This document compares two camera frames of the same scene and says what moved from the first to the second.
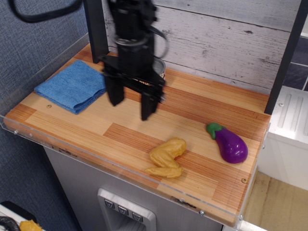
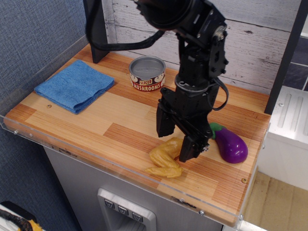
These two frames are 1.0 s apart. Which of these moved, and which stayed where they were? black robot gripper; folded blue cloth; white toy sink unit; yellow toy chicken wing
Moved: black robot gripper
Stayed: white toy sink unit; folded blue cloth; yellow toy chicken wing
